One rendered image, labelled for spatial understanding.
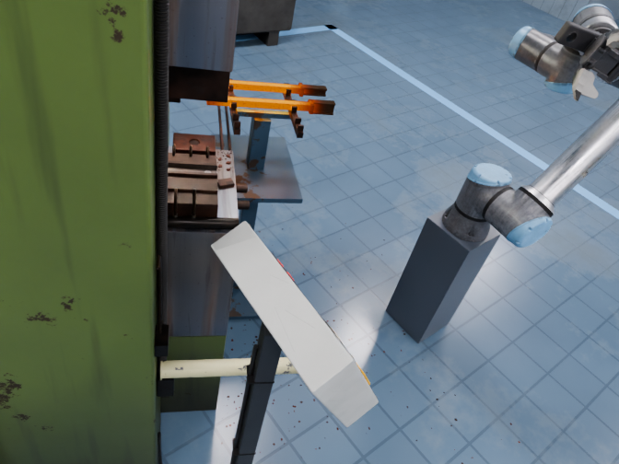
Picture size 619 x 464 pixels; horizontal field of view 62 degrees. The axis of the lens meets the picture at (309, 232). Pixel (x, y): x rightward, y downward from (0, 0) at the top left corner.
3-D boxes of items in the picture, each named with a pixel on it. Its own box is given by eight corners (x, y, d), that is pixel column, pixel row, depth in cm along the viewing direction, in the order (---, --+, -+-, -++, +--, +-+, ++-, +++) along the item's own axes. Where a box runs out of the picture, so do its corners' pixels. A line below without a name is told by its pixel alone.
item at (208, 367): (320, 361, 149) (324, 351, 146) (323, 377, 145) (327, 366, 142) (161, 366, 139) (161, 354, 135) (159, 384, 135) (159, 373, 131)
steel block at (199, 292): (222, 250, 191) (232, 150, 162) (226, 335, 164) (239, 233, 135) (56, 247, 178) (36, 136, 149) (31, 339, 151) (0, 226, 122)
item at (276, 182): (284, 141, 217) (285, 137, 215) (301, 203, 189) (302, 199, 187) (211, 137, 209) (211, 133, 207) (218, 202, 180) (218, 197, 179)
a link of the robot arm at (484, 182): (474, 191, 210) (492, 155, 199) (505, 217, 201) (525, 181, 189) (447, 198, 203) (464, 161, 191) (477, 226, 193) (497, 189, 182)
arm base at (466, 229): (461, 204, 219) (470, 186, 212) (496, 232, 209) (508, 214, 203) (432, 217, 208) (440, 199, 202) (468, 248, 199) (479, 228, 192)
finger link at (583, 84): (595, 110, 113) (610, 76, 115) (572, 97, 113) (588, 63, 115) (585, 116, 116) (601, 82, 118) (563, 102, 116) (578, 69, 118)
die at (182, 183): (215, 177, 150) (216, 153, 145) (216, 224, 136) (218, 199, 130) (56, 168, 140) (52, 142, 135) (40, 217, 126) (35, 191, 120)
